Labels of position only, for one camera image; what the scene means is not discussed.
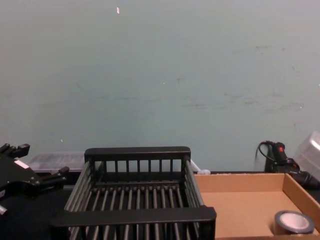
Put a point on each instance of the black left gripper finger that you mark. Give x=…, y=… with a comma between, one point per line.
x=18, y=149
x=51, y=178

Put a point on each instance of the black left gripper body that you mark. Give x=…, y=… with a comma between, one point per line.
x=17, y=176

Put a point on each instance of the silver tape roll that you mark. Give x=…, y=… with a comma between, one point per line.
x=293, y=221

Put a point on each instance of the tall clear plastic box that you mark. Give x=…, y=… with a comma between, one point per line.
x=308, y=152

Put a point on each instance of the flat clear plastic case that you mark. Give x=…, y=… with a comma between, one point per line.
x=57, y=161

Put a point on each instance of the black rack with steel bars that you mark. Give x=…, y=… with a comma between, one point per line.
x=135, y=217

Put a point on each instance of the small white plastic piece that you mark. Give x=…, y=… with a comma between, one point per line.
x=204, y=172

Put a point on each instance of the shallow brown cardboard tray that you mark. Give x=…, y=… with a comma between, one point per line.
x=240, y=200

